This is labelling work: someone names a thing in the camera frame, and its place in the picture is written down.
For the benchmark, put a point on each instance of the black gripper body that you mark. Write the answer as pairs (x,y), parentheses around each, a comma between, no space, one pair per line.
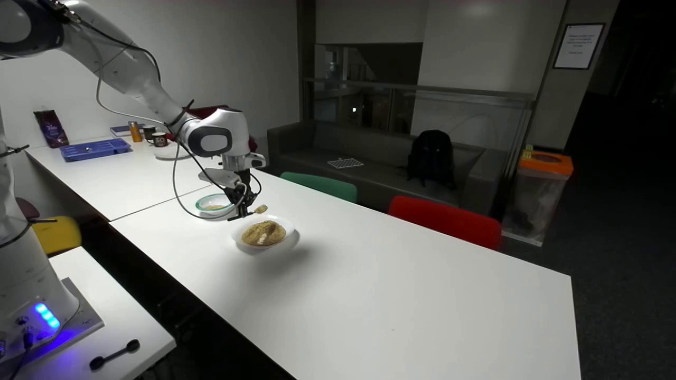
(241,183)

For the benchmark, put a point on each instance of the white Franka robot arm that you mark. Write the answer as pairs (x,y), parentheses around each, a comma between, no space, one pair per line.
(134,70)

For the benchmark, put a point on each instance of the green and white bowl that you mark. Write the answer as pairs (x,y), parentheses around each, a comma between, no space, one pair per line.
(210,206)

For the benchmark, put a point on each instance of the large brown sugar heap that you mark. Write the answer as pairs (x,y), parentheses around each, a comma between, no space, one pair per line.
(263,234)

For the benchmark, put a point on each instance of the green chair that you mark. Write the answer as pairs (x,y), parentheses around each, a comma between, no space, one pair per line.
(319,186)

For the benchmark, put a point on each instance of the paper sheet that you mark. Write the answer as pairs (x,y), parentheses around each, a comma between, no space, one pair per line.
(344,163)

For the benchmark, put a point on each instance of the orange small bottle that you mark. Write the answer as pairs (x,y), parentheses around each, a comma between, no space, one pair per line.
(135,131)

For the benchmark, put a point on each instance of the blue flat tablet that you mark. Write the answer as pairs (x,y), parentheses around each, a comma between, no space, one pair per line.
(95,148)

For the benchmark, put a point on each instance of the yellow chair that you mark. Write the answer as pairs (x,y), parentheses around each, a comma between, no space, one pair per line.
(58,234)

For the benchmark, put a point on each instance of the black backpack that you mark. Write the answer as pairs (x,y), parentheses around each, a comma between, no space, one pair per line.
(432,159)

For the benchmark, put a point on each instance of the dark purple box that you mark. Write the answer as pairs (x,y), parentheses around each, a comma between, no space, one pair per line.
(51,127)

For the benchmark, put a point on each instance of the black small tool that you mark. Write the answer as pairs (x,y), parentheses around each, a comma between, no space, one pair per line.
(113,355)

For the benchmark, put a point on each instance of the red chair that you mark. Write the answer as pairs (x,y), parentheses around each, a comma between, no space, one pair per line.
(446,221)

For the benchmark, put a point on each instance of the orange lidded bin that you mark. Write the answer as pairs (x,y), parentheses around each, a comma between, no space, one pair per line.
(539,198)

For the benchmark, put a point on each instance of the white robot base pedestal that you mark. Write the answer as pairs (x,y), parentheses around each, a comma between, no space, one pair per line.
(33,297)

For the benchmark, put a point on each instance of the white wall poster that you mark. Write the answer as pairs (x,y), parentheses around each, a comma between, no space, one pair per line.
(579,45)

